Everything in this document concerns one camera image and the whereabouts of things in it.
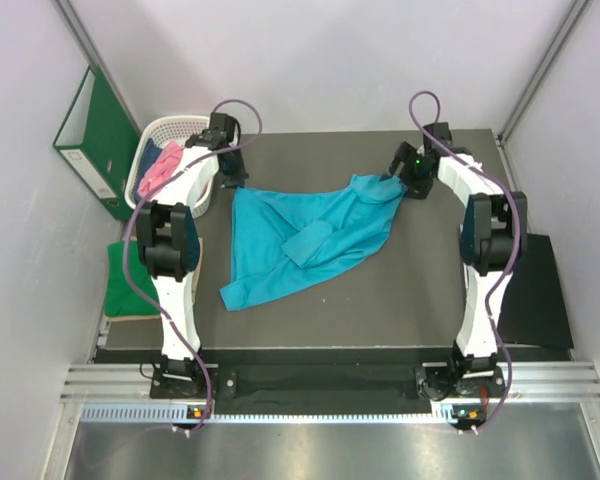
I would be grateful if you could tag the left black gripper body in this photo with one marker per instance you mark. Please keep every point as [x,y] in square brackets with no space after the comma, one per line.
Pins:
[235,160]

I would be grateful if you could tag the teal t shirt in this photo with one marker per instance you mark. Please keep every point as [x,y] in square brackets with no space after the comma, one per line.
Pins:
[283,243]

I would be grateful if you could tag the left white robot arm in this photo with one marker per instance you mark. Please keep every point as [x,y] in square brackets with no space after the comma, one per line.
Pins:
[169,247]

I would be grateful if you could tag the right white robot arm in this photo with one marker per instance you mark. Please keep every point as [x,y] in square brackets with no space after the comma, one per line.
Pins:
[492,239]

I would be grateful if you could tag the white laundry basket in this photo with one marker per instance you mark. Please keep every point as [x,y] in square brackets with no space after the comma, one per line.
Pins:
[175,127]

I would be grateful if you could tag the pink t shirt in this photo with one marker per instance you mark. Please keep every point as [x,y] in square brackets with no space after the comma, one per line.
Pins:
[163,167]

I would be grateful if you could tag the navy blue t shirt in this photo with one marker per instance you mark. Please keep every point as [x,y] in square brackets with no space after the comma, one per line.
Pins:
[150,154]

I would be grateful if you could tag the green folded t shirt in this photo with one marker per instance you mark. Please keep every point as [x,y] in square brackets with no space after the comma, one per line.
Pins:
[125,280]

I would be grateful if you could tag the black board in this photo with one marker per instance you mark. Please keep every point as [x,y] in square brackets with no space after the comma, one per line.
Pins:
[533,310]

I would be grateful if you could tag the green ring binder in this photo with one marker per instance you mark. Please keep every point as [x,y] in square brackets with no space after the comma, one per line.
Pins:
[98,140]

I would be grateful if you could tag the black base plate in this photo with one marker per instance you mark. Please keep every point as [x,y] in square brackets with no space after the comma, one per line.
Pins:
[432,384]

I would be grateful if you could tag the grey cable duct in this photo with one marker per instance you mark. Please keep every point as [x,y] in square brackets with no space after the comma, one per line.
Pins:
[190,415]

